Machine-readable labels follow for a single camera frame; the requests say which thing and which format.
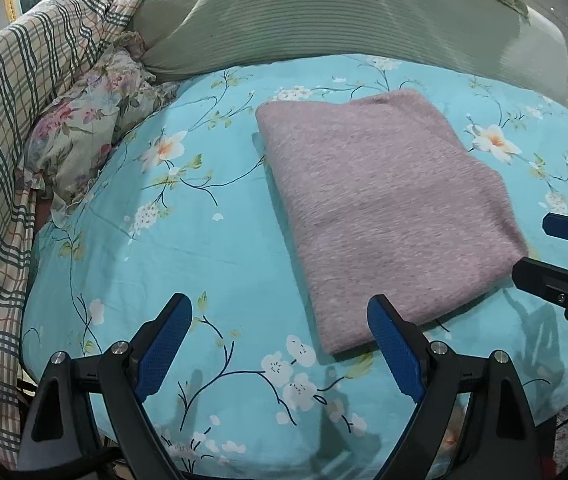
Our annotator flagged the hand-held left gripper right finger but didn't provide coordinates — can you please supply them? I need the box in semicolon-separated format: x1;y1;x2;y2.
367;294;557;480

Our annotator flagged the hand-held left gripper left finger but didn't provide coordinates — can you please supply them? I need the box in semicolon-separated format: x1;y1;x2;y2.
16;292;193;480

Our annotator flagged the mauve knit garment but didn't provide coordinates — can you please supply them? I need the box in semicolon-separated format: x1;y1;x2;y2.
255;88;530;359

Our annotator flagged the blue floral bed sheet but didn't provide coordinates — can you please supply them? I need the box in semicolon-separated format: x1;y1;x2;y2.
20;52;568;477

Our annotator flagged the floral ruffled pillow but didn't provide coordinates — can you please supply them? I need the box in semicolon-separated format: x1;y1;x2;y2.
23;45;181;227

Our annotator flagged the green ribbed pillow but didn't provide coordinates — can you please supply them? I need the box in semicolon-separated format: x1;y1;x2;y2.
131;0;568;107

